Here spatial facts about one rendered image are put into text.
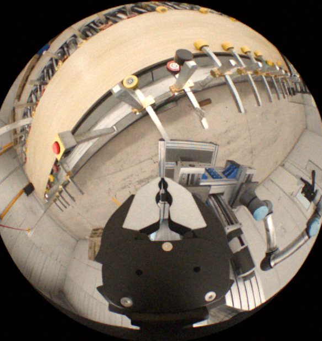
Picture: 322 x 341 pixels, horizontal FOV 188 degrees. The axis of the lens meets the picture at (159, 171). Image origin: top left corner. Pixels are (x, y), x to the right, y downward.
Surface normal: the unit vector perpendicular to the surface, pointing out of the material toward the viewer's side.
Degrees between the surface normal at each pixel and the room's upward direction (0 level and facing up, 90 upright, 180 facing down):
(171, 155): 0
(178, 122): 0
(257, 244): 90
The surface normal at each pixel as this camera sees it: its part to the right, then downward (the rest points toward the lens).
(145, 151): 0.00, 0.46
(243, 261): -0.70, -0.63
